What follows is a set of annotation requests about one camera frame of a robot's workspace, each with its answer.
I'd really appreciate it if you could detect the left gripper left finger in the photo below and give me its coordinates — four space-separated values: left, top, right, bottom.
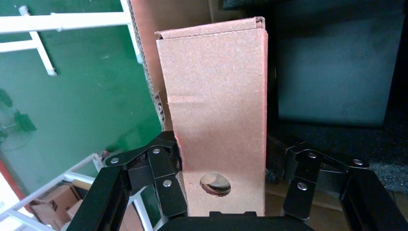
67 130 188 231

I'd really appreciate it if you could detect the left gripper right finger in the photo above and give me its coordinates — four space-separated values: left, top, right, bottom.
282 141 408 231

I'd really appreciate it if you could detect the small cardboard box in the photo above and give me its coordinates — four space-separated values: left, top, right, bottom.
155 16 268 218

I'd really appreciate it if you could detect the brown cardboard carton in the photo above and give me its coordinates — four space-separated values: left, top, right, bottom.
30 182 83 231

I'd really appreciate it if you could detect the large cardboard box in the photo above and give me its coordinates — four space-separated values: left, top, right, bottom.
127 0 351 231

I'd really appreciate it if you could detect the black foam insert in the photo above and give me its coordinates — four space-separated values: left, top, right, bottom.
221 0 408 195

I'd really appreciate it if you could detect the white pipe rack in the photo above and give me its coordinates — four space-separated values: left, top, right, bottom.
0 153 160 231

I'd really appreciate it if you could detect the white pipe frame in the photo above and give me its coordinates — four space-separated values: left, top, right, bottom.
0 4 144 77

